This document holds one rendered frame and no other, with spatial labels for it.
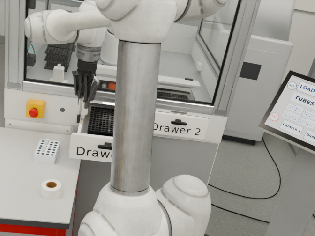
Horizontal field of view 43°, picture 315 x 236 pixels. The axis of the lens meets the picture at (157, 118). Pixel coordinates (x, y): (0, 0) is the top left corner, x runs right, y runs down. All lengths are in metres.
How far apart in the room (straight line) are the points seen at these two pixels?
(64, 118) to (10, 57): 0.35
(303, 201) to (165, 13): 1.38
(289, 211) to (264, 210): 0.93
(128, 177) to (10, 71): 0.99
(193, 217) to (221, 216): 1.71
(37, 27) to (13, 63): 0.48
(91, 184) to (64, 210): 0.62
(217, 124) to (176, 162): 0.28
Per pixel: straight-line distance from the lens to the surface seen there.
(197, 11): 0.98
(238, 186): 3.18
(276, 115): 1.88
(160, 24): 0.90
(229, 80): 1.84
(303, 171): 2.00
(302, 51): 5.34
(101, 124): 1.72
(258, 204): 3.07
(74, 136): 1.57
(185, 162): 2.01
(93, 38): 1.46
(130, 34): 0.89
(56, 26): 1.33
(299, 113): 1.88
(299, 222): 2.13
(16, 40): 1.78
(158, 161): 1.99
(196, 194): 1.12
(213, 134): 1.95
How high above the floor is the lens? 1.72
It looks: 26 degrees down
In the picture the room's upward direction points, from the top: 11 degrees clockwise
